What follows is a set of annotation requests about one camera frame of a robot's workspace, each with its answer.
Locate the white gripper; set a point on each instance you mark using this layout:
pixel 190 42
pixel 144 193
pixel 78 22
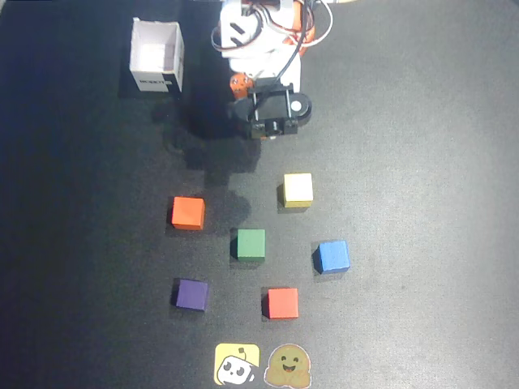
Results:
pixel 242 87

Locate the blue cube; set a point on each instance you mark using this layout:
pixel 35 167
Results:
pixel 333 256

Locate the yellow cube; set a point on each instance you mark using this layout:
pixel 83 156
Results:
pixel 298 188

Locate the orange cube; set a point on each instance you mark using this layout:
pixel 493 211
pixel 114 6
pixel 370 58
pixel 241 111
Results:
pixel 187 212

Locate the green cube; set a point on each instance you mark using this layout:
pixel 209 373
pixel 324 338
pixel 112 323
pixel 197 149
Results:
pixel 251 243

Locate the purple cube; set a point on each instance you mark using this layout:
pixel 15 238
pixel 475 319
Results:
pixel 191 293

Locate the red cube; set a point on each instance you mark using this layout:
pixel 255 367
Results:
pixel 281 303

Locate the white cardboard box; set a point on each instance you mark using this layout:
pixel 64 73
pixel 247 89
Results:
pixel 154 52

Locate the black table mat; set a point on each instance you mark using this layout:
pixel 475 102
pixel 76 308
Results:
pixel 405 202

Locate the yellow robot face sticker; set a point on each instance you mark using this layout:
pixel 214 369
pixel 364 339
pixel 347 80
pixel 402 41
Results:
pixel 237 364

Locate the smiling hugging face sticker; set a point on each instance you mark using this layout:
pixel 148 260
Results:
pixel 288 364

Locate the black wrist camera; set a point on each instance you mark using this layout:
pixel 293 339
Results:
pixel 275 103

